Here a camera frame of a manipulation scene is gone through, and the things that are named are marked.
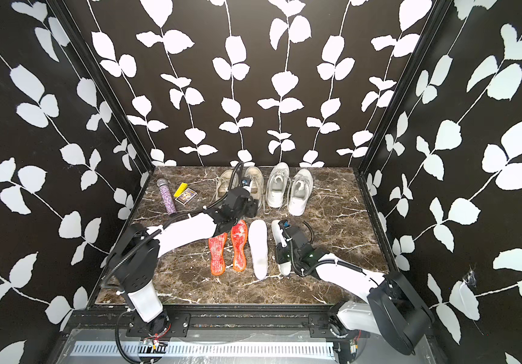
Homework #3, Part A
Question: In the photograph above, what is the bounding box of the beige lace sneaker one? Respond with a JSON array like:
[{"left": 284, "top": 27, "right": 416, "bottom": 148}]
[
  {"left": 214, "top": 169, "right": 237, "bottom": 200},
  {"left": 245, "top": 166, "right": 264, "bottom": 206}
]

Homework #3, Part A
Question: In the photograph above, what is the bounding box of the white insole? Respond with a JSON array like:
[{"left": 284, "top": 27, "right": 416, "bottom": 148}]
[
  {"left": 271, "top": 220, "right": 291, "bottom": 276},
  {"left": 248, "top": 220, "right": 268, "bottom": 280}
]

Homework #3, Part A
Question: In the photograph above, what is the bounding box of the white sneaker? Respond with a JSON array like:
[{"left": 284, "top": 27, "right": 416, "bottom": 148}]
[
  {"left": 266, "top": 162, "right": 290, "bottom": 209},
  {"left": 288, "top": 168, "right": 313, "bottom": 216}
]

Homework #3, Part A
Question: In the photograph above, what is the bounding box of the red orange insole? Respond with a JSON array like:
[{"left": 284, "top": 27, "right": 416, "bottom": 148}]
[{"left": 208, "top": 233, "right": 227, "bottom": 276}]

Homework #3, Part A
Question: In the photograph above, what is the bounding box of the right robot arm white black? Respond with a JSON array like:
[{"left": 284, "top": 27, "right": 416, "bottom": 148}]
[{"left": 271, "top": 219, "right": 435, "bottom": 355}]

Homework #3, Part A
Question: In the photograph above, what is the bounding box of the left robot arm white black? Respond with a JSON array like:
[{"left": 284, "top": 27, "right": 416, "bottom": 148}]
[{"left": 101, "top": 162, "right": 259, "bottom": 325}]

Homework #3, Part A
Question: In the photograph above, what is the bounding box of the purple card box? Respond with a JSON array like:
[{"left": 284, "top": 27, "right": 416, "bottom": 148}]
[{"left": 175, "top": 187, "right": 197, "bottom": 206}]

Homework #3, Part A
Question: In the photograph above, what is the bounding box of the yellow small block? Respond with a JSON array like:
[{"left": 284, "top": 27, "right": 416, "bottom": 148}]
[{"left": 174, "top": 183, "right": 188, "bottom": 198}]

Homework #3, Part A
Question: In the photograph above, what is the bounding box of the purple glitter bottle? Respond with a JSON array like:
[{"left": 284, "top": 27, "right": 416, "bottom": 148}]
[{"left": 156, "top": 178, "right": 177, "bottom": 215}]

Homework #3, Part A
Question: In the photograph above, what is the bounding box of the white ventilation grille strip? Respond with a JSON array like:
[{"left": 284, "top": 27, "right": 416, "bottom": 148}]
[{"left": 68, "top": 340, "right": 337, "bottom": 359}]

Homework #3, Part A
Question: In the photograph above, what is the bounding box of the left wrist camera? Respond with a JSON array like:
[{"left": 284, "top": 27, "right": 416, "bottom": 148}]
[{"left": 240, "top": 176, "right": 253, "bottom": 190}]

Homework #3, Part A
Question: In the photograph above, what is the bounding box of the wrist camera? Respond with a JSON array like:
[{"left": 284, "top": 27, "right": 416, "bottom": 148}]
[
  {"left": 278, "top": 219, "right": 290, "bottom": 239},
  {"left": 240, "top": 176, "right": 253, "bottom": 190}
]

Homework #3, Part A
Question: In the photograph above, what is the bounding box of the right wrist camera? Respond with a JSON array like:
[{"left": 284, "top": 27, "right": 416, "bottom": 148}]
[{"left": 278, "top": 219, "right": 290, "bottom": 239}]

